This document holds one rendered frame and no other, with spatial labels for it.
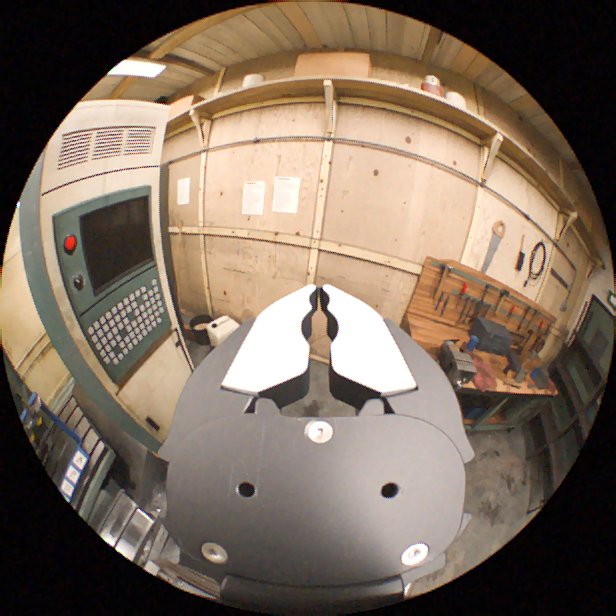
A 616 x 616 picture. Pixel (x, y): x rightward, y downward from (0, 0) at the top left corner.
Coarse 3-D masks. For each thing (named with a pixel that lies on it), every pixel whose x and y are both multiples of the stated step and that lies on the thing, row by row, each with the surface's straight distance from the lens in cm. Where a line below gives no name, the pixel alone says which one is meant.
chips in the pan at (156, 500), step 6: (162, 474) 113; (162, 480) 113; (156, 492) 116; (162, 492) 113; (150, 498) 117; (156, 498) 115; (162, 498) 113; (150, 504) 117; (156, 504) 115; (162, 504) 113; (150, 510) 119; (156, 510) 116
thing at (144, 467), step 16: (80, 400) 155; (96, 416) 133; (112, 432) 119; (112, 448) 121; (128, 448) 109; (144, 448) 100; (112, 464) 124; (128, 464) 112; (144, 464) 102; (160, 464) 111; (128, 480) 116; (144, 480) 108; (144, 496) 116
